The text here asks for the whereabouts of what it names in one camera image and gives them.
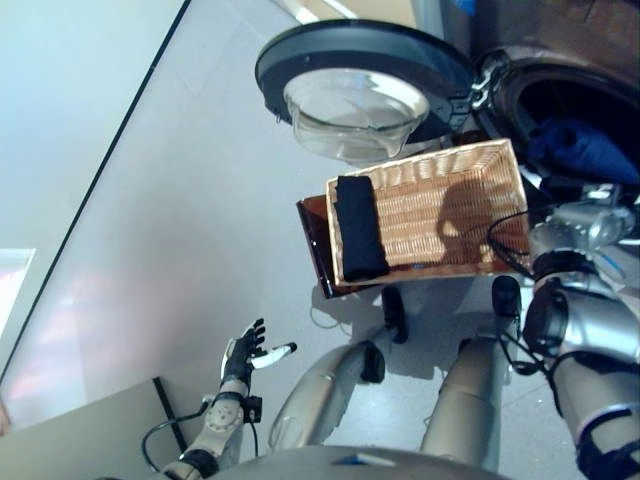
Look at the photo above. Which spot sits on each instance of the dark front-load washing machine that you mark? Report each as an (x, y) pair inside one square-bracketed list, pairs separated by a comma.
[(550, 65)]

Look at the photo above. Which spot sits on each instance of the round glass washing machine door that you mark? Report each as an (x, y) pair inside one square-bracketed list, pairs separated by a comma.
[(350, 115)]

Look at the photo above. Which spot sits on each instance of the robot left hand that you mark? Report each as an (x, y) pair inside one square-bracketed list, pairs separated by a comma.
[(242, 355)]

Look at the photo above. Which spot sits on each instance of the black baseboard strip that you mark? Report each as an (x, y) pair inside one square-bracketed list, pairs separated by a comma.
[(100, 165)]

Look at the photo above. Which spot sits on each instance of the black cloth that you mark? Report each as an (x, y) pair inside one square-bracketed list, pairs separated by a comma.
[(360, 230)]

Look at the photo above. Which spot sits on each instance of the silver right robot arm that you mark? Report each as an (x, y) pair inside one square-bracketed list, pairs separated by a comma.
[(585, 330)]

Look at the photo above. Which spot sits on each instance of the silver right robot leg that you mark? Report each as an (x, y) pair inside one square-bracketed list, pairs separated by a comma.
[(465, 400)]

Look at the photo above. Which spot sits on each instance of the grey panel with black edge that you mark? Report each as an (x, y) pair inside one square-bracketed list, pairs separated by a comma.
[(75, 440)]

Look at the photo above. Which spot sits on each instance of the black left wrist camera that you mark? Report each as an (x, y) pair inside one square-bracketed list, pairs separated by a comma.
[(253, 408)]

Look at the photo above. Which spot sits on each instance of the dark brown wooden stool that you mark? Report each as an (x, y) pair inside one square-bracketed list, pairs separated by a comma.
[(315, 240)]

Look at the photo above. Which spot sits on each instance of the tan wicker laundry basket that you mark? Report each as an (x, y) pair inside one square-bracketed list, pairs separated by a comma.
[(425, 215)]

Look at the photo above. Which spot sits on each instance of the blue cloth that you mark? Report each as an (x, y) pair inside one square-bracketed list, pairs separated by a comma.
[(585, 150)]

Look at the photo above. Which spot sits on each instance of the grey robot torso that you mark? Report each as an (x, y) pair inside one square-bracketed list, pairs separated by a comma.
[(350, 465)]

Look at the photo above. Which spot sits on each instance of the blue sticker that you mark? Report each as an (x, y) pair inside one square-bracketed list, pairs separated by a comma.
[(462, 5)]

